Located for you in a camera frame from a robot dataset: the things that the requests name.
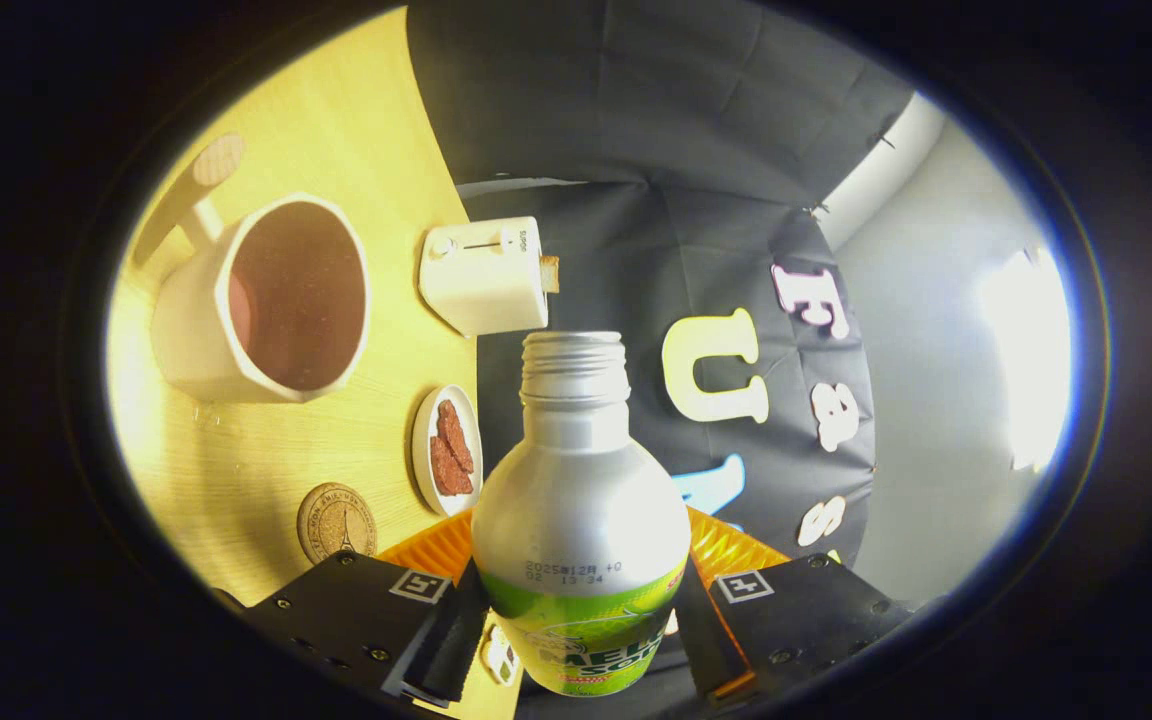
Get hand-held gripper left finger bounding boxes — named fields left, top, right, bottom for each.
left=246, top=508, right=492, bottom=709

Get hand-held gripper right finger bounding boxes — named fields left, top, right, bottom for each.
left=671, top=505, right=922, bottom=701

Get round cork coaster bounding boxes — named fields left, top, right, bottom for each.
left=297, top=483, right=378, bottom=564

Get silver green juice bottle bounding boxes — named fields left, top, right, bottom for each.
left=471, top=330, right=692, bottom=698

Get white cup with wooden handle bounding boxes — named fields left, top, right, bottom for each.
left=131, top=132, right=372, bottom=406

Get small white plate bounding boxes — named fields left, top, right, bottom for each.
left=411, top=384, right=484, bottom=517

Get wooden table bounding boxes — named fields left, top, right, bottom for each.
left=104, top=5, right=527, bottom=720

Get red dried meat slices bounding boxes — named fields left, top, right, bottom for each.
left=429, top=399, right=475, bottom=498

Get white toaster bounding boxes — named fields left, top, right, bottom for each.
left=418, top=217, right=562, bottom=338

